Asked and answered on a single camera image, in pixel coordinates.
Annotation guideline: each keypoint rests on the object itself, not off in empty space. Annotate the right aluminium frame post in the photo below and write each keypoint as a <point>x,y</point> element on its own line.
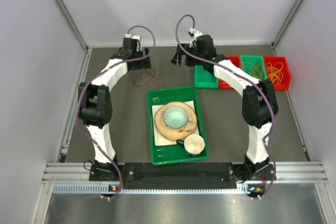
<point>287,22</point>

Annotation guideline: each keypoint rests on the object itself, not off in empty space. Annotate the large green plastic tray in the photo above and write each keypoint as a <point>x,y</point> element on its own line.
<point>170,154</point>

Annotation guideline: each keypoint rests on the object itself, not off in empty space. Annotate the beige ceramic plate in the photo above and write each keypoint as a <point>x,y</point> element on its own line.
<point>172,134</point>

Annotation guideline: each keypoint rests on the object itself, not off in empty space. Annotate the aluminium front rail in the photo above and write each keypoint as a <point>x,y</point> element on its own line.
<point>286,172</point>

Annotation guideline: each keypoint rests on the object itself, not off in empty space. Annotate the pale blue upturned bowl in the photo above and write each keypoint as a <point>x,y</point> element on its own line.
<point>175,117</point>

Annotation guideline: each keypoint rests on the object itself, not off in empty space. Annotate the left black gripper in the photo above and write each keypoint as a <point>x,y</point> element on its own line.
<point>144,64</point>

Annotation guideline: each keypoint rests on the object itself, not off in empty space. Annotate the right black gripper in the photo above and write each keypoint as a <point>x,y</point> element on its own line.
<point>177,59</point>

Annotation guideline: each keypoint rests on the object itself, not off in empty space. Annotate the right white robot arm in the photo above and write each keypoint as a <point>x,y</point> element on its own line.
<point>259,103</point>

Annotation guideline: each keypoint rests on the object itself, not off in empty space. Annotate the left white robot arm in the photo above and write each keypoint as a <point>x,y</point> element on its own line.
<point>95,107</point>

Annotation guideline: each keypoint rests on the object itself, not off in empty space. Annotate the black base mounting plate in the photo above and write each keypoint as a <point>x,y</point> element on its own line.
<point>132,172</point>

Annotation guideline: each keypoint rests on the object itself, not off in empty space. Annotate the red bin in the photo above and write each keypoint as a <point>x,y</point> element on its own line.
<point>277,71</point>
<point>235,59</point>

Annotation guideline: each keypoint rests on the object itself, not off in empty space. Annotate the grey slotted cable duct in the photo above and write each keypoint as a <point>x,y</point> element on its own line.
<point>111,189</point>

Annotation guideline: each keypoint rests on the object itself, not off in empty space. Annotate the left aluminium frame post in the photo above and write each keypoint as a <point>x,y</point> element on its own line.
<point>71,23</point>

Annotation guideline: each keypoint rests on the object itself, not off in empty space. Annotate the green bin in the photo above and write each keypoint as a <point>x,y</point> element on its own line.
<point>254,66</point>
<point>203,79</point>

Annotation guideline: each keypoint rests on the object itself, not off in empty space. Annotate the white and green cup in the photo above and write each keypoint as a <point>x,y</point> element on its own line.
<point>193,144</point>

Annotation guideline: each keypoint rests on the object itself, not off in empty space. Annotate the aluminium frame post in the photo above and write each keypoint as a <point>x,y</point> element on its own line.
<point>287,22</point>
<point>71,23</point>

